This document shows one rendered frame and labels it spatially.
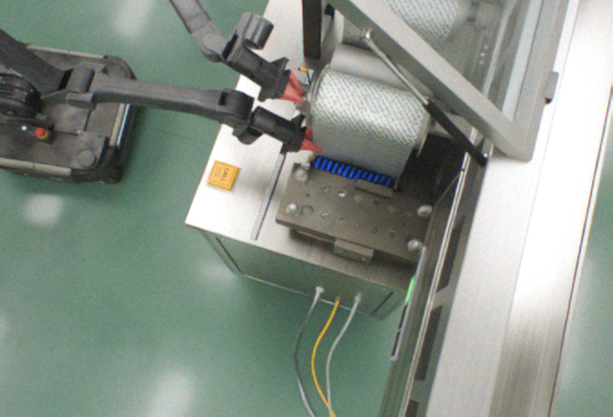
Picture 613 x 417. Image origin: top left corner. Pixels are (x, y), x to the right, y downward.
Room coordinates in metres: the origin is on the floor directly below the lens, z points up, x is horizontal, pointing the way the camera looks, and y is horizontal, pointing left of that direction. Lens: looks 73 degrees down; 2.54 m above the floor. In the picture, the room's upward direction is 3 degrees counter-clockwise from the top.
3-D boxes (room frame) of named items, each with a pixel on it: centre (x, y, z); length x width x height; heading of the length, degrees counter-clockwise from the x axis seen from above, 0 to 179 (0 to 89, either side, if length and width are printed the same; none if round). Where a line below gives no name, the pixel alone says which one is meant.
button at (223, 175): (0.55, 0.23, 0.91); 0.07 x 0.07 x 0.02; 70
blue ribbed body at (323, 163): (0.50, -0.13, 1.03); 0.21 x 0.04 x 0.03; 70
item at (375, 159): (0.52, -0.13, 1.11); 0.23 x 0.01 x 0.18; 70
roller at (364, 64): (0.69, -0.20, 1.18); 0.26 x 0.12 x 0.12; 70
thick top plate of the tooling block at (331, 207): (0.39, -0.13, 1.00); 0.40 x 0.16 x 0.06; 70
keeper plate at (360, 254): (0.30, -0.11, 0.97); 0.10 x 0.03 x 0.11; 70
